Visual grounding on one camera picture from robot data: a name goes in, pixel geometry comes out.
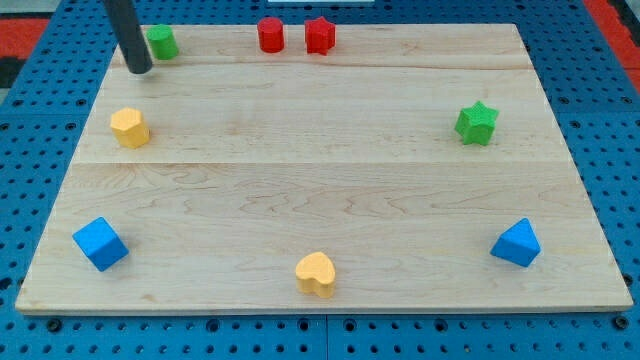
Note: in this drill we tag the red star block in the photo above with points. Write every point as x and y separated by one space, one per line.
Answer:
320 35

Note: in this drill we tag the red cylinder block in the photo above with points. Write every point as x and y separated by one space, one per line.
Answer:
271 35

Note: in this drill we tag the blue triangle block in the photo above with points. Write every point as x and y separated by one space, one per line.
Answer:
518 244

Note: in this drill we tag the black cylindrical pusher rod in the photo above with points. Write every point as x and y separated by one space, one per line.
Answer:
126 28

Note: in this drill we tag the light wooden board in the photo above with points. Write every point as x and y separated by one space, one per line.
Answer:
256 160

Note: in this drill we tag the yellow hexagon block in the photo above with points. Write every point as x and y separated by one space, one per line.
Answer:
129 128

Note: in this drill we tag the green star block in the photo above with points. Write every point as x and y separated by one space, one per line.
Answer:
476 124

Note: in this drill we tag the blue cube block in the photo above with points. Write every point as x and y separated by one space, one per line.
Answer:
100 244

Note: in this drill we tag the yellow heart block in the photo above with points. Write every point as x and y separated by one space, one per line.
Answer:
315 273

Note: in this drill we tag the green cylinder block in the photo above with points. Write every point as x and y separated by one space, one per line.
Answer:
162 42

